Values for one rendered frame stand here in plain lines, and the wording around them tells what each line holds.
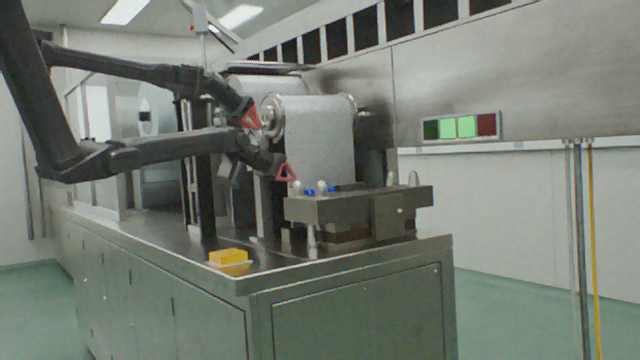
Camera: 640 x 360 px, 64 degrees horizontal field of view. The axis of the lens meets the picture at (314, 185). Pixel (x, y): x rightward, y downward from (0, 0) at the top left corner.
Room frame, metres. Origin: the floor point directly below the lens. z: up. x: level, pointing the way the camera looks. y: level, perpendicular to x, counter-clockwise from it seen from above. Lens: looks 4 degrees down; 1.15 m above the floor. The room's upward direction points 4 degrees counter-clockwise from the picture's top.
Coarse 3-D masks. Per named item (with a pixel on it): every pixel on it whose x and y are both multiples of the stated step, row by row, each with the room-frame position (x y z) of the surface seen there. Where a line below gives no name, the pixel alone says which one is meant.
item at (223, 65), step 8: (216, 64) 1.68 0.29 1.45; (224, 64) 1.63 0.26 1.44; (232, 64) 1.66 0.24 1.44; (240, 64) 1.67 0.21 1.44; (248, 64) 1.69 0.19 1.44; (256, 64) 1.70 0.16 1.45; (264, 64) 1.72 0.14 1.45; (272, 64) 1.74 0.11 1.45; (280, 64) 1.75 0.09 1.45; (288, 64) 1.77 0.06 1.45; (296, 64) 1.79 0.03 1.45; (304, 64) 1.81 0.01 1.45; (312, 64) 1.83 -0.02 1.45; (216, 72) 1.68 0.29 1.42; (272, 72) 1.83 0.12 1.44; (280, 72) 1.84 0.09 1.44
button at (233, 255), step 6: (216, 252) 1.19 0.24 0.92; (222, 252) 1.19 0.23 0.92; (228, 252) 1.18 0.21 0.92; (234, 252) 1.18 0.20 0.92; (240, 252) 1.18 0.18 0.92; (246, 252) 1.18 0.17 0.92; (210, 258) 1.19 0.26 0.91; (216, 258) 1.16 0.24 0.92; (222, 258) 1.15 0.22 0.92; (228, 258) 1.15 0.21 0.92; (234, 258) 1.16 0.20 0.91; (240, 258) 1.17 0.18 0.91; (246, 258) 1.18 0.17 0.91; (222, 264) 1.15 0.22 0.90
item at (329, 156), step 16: (288, 144) 1.41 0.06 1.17; (304, 144) 1.44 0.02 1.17; (320, 144) 1.47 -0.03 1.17; (336, 144) 1.50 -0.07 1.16; (352, 144) 1.53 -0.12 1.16; (288, 160) 1.41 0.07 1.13; (304, 160) 1.43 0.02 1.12; (320, 160) 1.46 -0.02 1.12; (336, 160) 1.50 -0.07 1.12; (352, 160) 1.53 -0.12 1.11; (288, 176) 1.40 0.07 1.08; (304, 176) 1.43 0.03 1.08; (320, 176) 1.46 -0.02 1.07; (336, 176) 1.49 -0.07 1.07; (352, 176) 1.53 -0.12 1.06; (288, 192) 1.41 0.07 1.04
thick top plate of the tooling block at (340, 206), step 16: (336, 192) 1.41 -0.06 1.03; (352, 192) 1.38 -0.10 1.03; (368, 192) 1.35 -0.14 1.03; (384, 192) 1.34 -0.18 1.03; (400, 192) 1.37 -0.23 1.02; (416, 192) 1.40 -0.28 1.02; (432, 192) 1.43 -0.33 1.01; (288, 208) 1.33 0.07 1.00; (304, 208) 1.26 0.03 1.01; (320, 208) 1.22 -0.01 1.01; (336, 208) 1.25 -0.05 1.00; (352, 208) 1.27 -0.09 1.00; (368, 208) 1.30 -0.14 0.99; (320, 224) 1.22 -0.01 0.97
